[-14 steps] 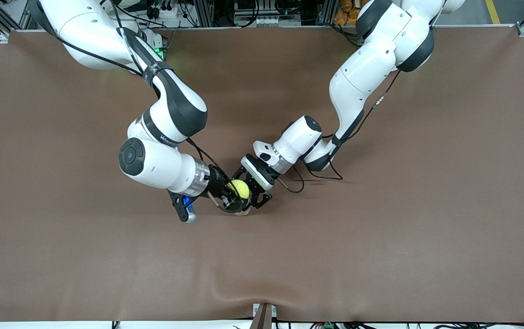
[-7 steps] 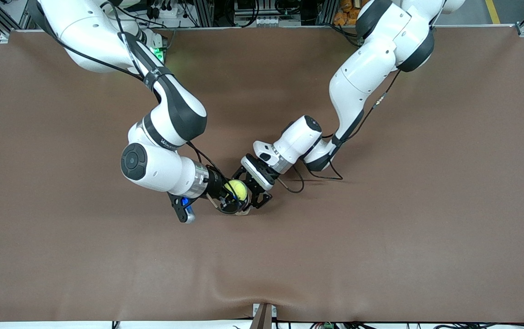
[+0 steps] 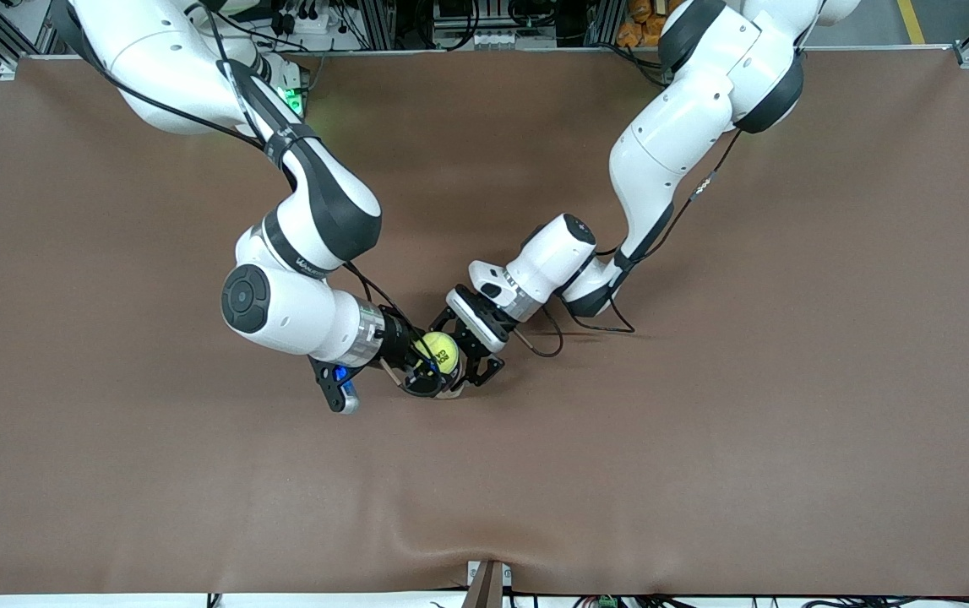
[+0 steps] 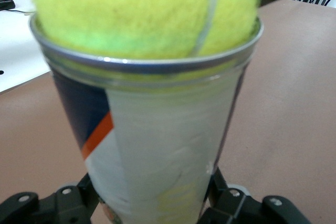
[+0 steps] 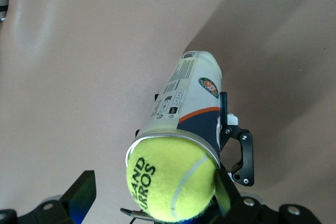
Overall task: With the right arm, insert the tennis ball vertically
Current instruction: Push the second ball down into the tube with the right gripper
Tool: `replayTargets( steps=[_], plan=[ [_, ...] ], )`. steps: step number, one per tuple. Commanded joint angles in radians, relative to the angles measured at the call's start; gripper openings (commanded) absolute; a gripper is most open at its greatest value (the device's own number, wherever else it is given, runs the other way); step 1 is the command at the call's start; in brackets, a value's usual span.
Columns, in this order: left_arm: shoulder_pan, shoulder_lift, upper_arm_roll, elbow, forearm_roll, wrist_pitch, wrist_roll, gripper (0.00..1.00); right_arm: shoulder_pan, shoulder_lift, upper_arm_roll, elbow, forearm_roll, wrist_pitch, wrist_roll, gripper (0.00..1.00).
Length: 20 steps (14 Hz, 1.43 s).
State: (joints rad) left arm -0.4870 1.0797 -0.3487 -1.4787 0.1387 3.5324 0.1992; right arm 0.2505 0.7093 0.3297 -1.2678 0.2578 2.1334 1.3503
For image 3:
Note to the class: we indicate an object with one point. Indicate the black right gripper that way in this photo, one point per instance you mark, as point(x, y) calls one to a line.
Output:
point(396, 339)

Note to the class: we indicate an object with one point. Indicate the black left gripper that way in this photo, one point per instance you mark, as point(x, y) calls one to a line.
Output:
point(479, 349)

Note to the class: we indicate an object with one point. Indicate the yellow Roland Garros tennis ball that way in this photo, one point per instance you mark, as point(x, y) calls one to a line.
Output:
point(440, 348)

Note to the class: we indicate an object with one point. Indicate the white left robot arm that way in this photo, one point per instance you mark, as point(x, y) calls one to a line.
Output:
point(670, 143)

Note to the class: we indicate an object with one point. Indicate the brown table mat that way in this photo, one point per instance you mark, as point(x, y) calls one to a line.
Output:
point(484, 490)

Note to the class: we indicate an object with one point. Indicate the green terminal connector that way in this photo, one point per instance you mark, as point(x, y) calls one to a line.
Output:
point(606, 602)

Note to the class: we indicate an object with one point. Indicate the long white socket strip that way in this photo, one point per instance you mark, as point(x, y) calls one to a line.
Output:
point(476, 40)

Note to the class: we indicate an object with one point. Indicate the white power strip with plugs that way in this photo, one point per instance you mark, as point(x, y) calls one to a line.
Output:
point(307, 24)

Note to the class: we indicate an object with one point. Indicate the orange packets pile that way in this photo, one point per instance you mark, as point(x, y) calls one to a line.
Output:
point(640, 25)

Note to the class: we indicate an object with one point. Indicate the front camera mount post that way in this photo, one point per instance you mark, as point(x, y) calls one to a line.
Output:
point(486, 591)

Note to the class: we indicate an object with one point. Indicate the aluminium frame post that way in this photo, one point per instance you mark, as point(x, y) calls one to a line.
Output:
point(376, 24)
point(606, 24)

